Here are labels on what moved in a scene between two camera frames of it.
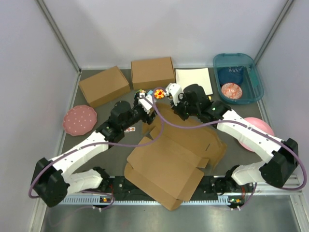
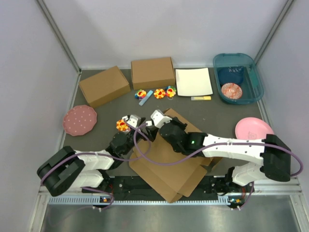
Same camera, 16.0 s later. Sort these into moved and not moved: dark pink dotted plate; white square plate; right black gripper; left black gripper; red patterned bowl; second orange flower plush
Moved: left black gripper; right black gripper
Not moved: red patterned bowl; dark pink dotted plate; white square plate; second orange flower plush
